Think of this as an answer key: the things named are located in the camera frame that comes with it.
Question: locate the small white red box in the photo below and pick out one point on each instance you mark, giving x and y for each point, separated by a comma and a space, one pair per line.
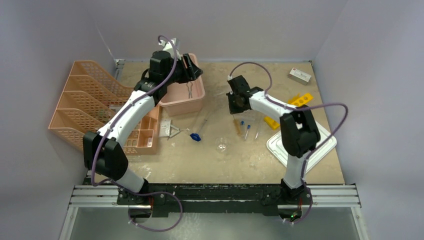
299, 76

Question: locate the metal crucible tongs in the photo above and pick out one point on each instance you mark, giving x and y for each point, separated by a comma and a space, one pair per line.
189, 86

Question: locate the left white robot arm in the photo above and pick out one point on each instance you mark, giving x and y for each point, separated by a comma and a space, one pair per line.
103, 149

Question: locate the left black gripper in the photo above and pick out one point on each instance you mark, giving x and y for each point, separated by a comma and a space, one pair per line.
190, 72

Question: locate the yellow test tube rack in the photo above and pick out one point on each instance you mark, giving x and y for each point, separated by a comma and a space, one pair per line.
297, 101

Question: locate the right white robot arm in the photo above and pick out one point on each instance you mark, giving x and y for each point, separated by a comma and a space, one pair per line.
298, 128

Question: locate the clear glass tube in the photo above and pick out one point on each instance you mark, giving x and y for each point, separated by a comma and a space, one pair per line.
203, 123

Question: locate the blue clamp clip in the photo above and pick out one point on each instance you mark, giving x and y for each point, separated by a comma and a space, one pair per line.
196, 137

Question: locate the orange compartment organizer tray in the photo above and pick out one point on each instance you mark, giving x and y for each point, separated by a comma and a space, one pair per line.
143, 140

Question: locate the orange mesh file rack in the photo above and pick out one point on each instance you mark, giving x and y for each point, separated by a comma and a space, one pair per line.
90, 98

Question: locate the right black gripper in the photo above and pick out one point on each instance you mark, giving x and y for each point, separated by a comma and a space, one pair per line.
232, 109

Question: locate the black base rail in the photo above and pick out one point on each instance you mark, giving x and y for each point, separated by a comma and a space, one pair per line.
265, 199

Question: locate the small glass beaker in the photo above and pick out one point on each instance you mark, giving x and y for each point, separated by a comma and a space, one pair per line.
221, 144

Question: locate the glass dropper pipette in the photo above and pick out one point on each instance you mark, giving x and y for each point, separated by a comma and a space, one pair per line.
258, 128

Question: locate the clear plastic tube rack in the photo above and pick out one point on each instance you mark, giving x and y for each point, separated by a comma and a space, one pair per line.
250, 115

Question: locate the pink plastic bin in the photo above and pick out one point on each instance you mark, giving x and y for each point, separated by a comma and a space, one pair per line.
176, 101

